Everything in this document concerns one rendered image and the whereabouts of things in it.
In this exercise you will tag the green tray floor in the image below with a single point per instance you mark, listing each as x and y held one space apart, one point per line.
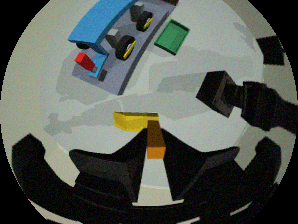
172 37

